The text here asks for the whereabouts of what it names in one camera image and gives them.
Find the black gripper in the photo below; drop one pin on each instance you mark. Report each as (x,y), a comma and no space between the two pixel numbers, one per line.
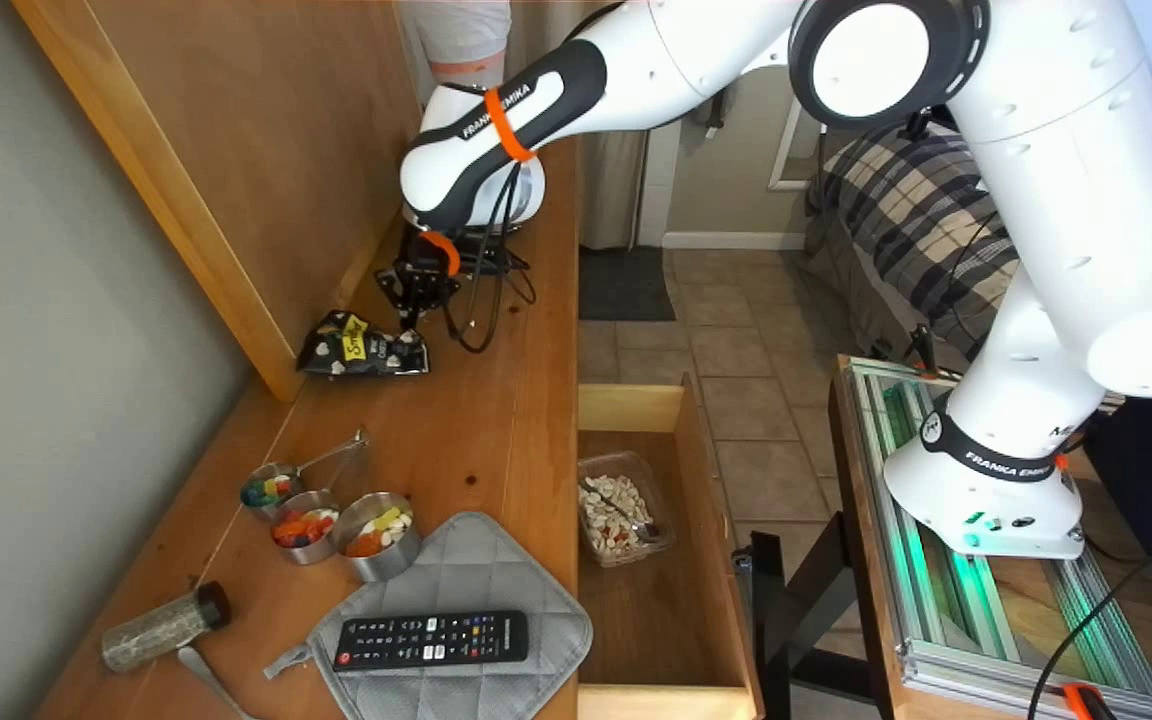
(437,273)

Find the black yellow chips pack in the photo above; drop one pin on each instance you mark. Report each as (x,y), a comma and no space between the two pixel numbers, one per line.
(356,345)

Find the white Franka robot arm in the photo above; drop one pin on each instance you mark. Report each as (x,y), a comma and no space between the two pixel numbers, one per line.
(1071,200)

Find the patterned item in drawer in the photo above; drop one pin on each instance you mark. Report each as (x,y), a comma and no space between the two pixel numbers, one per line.
(618,513)

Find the open wooden drawer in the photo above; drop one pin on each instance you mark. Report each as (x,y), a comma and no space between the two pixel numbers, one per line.
(661,627)

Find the wooden pine dresser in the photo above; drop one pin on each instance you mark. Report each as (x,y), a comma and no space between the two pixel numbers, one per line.
(471,414)

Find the wooden framed board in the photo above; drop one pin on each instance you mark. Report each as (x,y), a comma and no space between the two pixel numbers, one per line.
(243,144)

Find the dark floor mat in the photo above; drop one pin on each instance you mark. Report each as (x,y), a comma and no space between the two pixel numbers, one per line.
(624,283)

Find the small metal measuring cup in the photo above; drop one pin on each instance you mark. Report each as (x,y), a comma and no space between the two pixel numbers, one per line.
(270,489)

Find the white bagged trash bin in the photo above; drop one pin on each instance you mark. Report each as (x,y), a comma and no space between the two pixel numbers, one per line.
(457,32)

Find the grey quilted pot holder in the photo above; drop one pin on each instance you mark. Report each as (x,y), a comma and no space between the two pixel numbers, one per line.
(471,573)

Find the black remote control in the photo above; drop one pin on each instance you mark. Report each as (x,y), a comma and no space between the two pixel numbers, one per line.
(430,643)

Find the plaid blanket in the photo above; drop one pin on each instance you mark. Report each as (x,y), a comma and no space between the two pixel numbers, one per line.
(921,224)

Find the black metal frame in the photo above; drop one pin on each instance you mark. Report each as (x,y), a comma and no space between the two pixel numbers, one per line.
(790,627)

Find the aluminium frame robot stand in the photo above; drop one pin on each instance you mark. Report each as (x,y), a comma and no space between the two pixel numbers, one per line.
(978,627)

